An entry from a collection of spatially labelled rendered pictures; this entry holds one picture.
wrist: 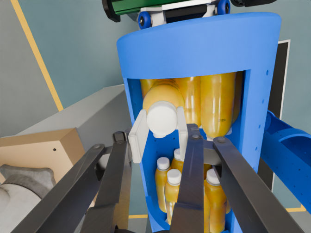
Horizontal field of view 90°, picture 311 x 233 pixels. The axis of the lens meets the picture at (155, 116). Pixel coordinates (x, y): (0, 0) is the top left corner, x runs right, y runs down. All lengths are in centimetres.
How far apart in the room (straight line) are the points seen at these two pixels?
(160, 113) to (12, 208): 51
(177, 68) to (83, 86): 151
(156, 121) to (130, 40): 12
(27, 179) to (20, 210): 9
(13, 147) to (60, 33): 125
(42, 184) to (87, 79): 117
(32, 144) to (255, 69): 57
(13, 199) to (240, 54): 63
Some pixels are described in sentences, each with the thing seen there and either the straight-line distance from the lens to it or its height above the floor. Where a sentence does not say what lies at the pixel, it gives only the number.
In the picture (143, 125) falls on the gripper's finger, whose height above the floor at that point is 129.
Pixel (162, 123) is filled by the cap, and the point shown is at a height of 127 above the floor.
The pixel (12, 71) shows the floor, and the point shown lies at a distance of 210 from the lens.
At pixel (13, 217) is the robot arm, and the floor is 120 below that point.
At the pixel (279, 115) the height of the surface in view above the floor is 15.
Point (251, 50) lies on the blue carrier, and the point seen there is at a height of 122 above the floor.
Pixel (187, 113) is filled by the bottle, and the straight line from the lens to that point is 37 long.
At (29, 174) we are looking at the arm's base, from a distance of 66.
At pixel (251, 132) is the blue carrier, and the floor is 121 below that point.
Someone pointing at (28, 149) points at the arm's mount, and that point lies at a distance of 61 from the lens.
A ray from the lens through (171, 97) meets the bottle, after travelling 22.
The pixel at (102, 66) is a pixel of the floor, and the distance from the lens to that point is 157.
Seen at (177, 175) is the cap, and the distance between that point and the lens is 45.
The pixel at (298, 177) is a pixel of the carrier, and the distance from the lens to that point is 99.
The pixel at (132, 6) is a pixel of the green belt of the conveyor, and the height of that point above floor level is 89.
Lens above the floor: 144
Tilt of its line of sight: 67 degrees down
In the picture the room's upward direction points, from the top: 167 degrees counter-clockwise
